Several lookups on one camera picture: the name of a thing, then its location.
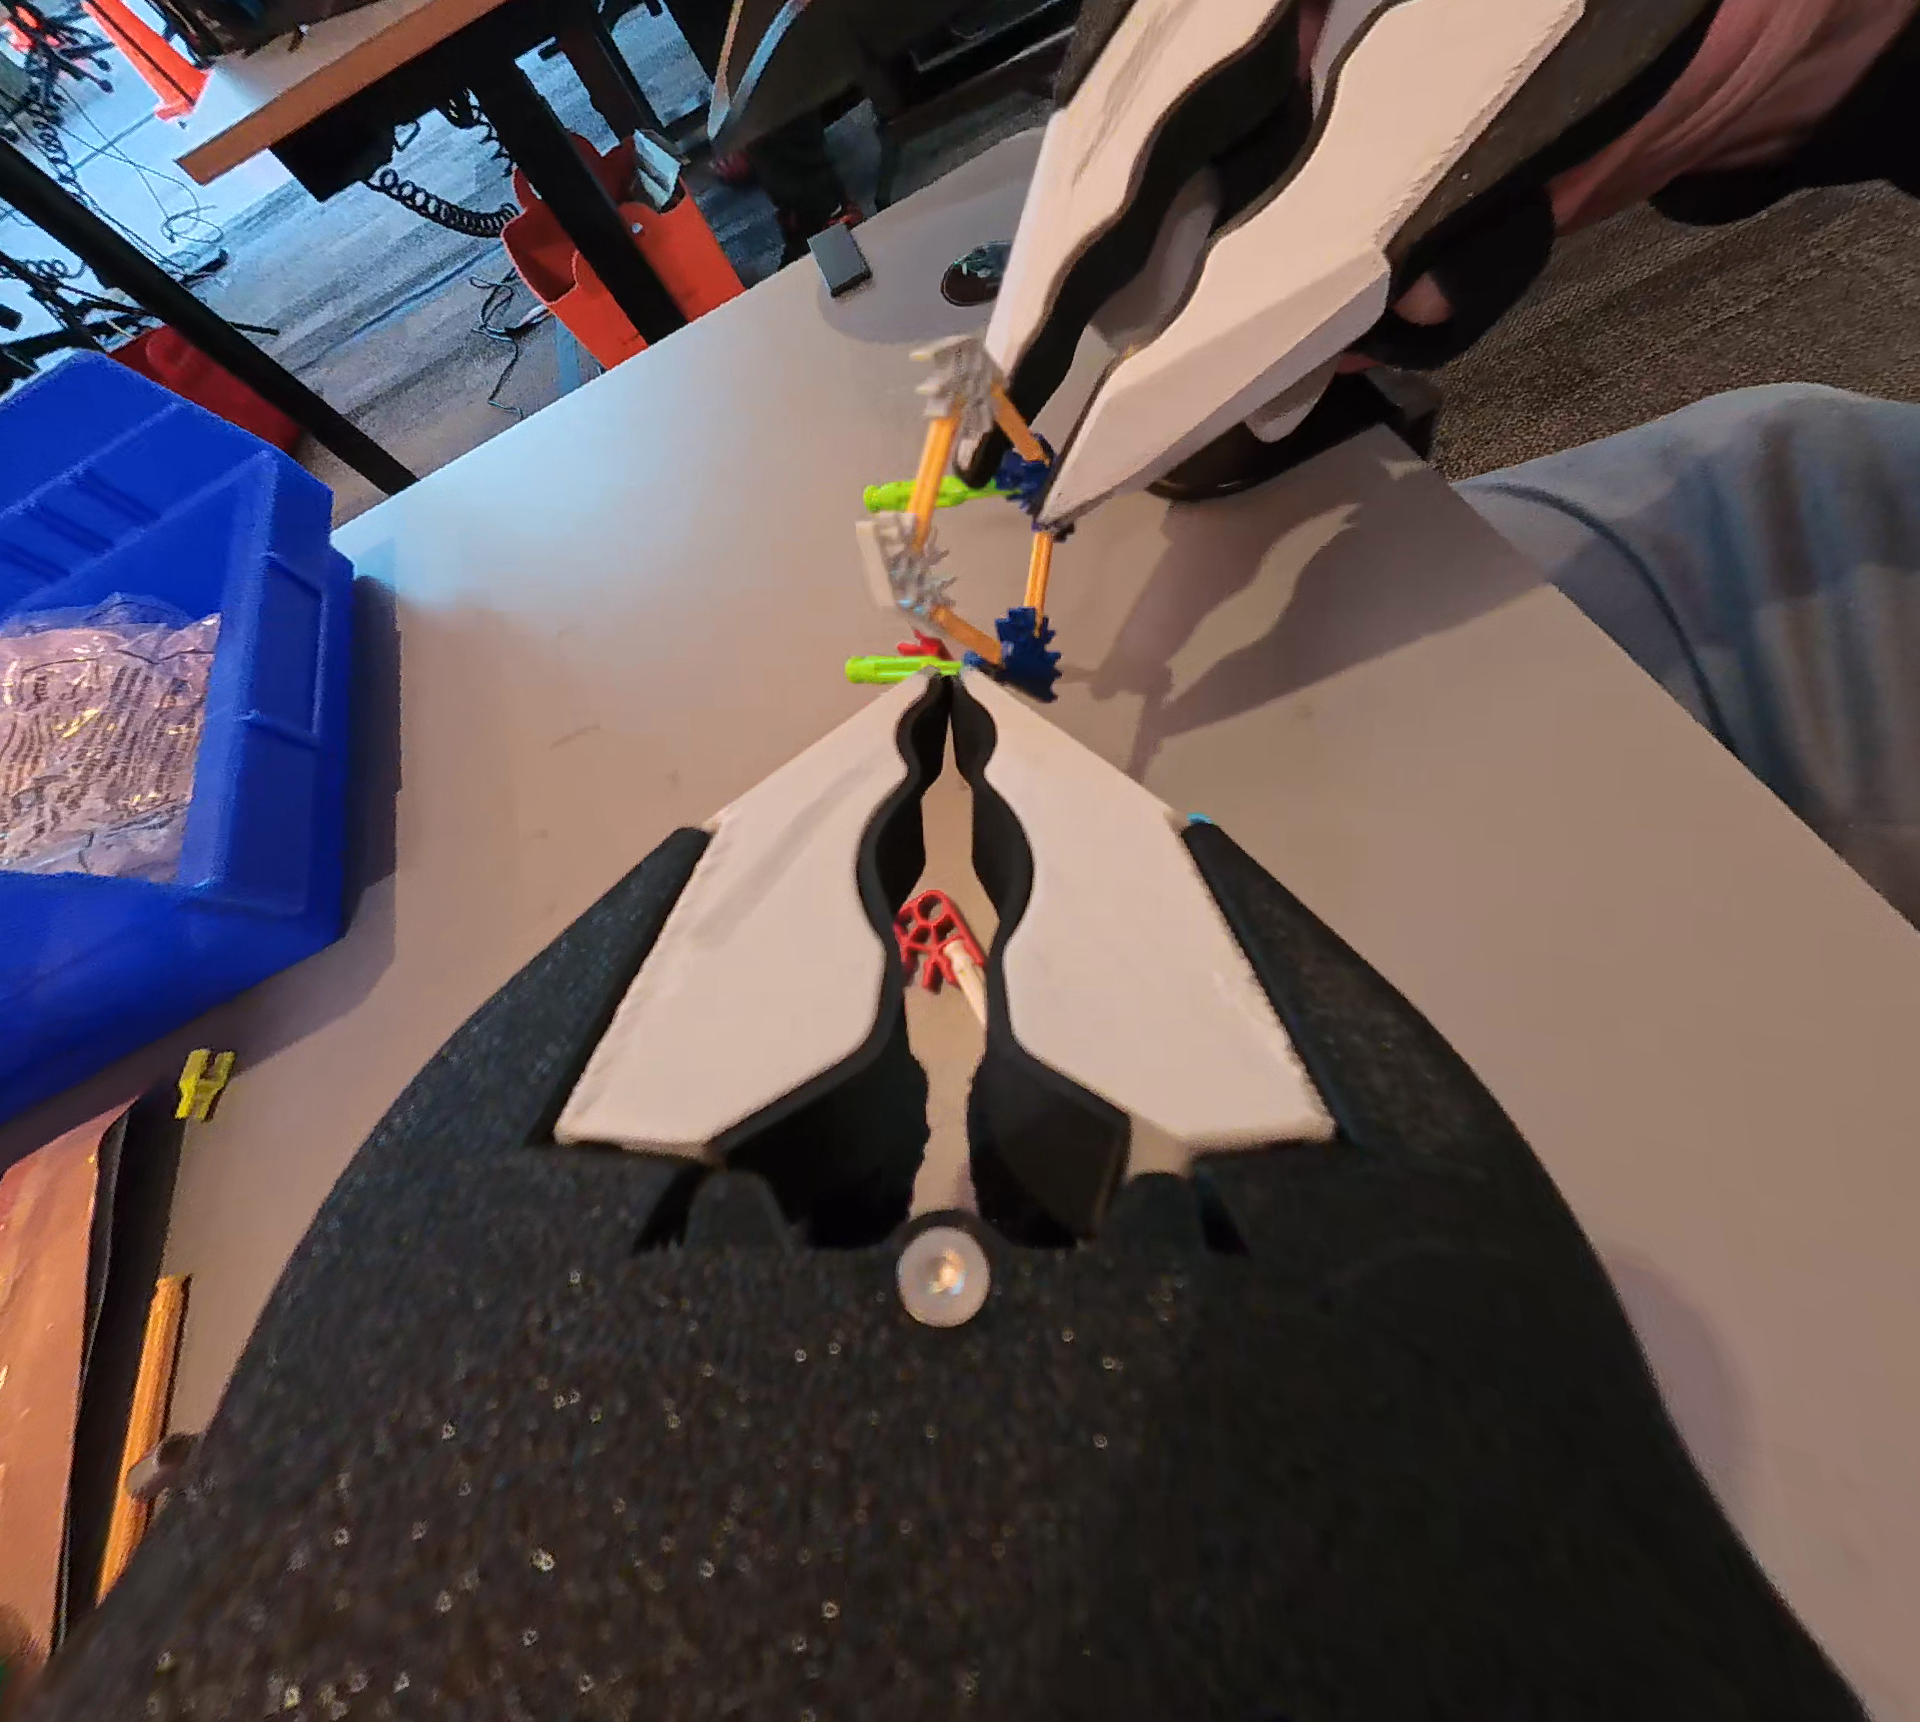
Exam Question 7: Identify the orange toy rod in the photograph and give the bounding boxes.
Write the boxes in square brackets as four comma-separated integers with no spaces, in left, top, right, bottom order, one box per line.
[92,1271,195,1604]

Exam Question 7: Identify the colourful rod connector toy model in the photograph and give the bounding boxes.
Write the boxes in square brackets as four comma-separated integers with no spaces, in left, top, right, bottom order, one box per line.
[847,336,1070,704]

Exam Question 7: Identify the person's leg in jeans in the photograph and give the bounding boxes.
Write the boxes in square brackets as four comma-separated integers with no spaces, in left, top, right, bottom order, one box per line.
[1455,383,1920,930]

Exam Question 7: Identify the blue plastic bin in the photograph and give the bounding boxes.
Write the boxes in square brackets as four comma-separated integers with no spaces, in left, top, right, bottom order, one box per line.
[0,347,359,1124]

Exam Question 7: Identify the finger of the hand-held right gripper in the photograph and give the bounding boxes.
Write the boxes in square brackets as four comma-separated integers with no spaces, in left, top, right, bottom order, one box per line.
[954,0,1304,491]
[1034,0,1592,531]

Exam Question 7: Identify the red connector with white rod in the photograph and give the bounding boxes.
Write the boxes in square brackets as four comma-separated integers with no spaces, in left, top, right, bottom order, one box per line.
[893,888,1001,1025]

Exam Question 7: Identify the crumpled clear plastic bags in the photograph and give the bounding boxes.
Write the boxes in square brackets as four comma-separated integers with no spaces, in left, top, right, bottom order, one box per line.
[0,596,225,883]

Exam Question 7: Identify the black coiled cable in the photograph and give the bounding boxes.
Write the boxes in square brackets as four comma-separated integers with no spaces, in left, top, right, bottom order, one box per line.
[366,167,505,242]

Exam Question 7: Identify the person's right hand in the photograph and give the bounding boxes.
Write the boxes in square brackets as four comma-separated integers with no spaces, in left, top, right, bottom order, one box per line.
[1545,0,1920,240]

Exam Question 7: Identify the red tote basket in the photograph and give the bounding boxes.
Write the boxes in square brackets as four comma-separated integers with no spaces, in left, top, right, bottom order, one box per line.
[112,330,302,452]

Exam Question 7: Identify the orange tote bin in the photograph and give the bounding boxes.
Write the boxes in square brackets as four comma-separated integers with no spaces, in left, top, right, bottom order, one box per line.
[498,134,749,372]

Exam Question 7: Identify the black stand pole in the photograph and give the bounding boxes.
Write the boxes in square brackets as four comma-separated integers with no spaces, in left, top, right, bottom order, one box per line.
[0,137,421,498]

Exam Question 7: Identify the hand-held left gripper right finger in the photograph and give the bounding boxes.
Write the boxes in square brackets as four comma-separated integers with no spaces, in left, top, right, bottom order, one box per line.
[954,671,1339,1248]

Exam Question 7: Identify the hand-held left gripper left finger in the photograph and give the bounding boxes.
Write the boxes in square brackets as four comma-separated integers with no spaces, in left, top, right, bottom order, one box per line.
[552,671,954,1248]

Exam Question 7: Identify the person's right forearm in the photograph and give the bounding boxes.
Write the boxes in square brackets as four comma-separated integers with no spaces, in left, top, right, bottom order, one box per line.
[1650,55,1920,231]

